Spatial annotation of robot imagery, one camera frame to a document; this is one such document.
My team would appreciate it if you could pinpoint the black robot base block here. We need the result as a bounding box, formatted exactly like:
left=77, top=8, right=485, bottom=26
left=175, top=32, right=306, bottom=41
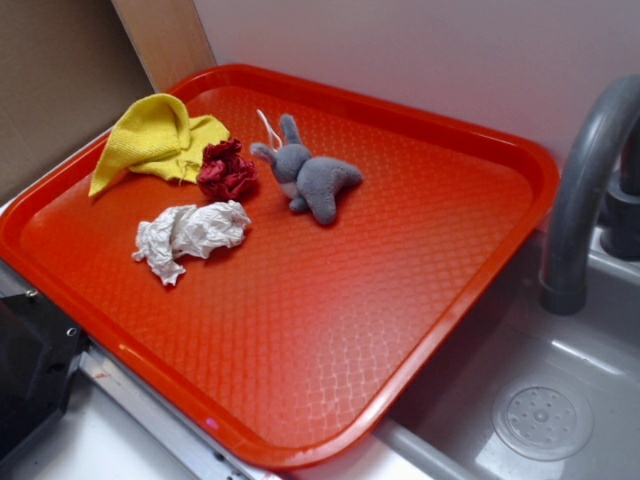
left=1, top=290, right=87, bottom=468

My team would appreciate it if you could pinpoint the crumpled red paper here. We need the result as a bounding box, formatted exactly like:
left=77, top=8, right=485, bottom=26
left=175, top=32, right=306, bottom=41
left=196, top=137, right=258, bottom=201

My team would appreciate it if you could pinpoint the crumpled white paper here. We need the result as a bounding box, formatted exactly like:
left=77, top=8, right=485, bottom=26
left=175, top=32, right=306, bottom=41
left=132, top=200, right=251, bottom=286

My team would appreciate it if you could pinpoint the red plastic tray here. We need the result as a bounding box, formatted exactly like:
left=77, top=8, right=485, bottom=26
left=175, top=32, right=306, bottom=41
left=1, top=65, right=559, bottom=471

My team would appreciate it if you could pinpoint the grey plush bunny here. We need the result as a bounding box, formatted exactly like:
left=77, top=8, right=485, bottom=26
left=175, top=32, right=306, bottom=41
left=250, top=111, right=363, bottom=226

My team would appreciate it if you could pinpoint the yellow cloth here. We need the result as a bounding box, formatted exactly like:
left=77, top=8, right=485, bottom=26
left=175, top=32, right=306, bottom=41
left=88, top=94, right=230, bottom=197

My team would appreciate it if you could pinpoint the wooden board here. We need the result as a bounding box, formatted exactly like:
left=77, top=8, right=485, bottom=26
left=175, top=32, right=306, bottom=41
left=112, top=0, right=217, bottom=92

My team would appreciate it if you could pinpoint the grey toy sink basin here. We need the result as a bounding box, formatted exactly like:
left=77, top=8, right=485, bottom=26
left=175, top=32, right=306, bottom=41
left=377, top=235, right=639, bottom=479

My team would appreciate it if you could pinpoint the clear sink drain cover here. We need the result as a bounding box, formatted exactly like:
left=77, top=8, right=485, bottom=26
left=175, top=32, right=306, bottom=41
left=492, top=380, right=594, bottom=462

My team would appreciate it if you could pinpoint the grey toy faucet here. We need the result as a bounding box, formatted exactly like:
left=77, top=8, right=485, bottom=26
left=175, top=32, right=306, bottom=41
left=539, top=74, right=639, bottom=315

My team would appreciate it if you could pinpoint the brown cardboard panel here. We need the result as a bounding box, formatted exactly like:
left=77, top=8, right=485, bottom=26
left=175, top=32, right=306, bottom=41
left=1, top=1, right=153, bottom=201

